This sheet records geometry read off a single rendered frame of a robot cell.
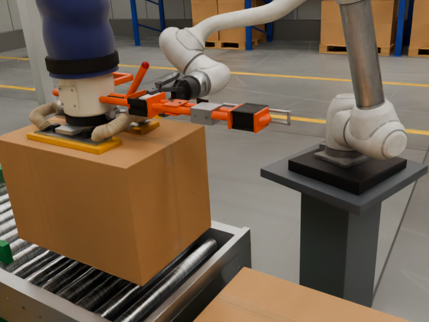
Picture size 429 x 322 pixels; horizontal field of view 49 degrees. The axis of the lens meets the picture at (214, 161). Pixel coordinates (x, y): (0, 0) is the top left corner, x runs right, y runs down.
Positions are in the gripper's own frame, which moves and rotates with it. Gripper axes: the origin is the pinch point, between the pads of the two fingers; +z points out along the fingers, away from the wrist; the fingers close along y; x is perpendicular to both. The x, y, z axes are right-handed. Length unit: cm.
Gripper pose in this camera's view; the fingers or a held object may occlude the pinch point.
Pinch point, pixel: (150, 103)
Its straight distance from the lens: 142.6
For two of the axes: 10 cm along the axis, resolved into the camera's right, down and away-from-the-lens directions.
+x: -8.4, -1.7, 5.2
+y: 0.6, 9.2, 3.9
